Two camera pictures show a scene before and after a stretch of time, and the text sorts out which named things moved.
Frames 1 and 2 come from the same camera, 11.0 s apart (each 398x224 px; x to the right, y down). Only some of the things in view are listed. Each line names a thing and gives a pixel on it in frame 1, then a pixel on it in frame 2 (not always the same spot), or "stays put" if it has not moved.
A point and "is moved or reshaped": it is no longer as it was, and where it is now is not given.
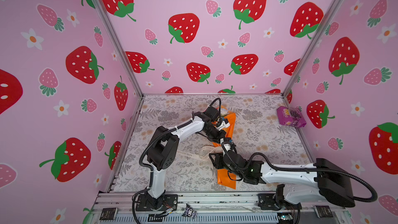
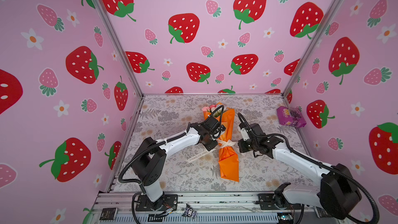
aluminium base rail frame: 152,207 stays put
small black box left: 108,213 stays put
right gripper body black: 219,163 → 247,145
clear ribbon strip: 205,152 is moved or reshaped
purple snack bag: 290,116 stays put
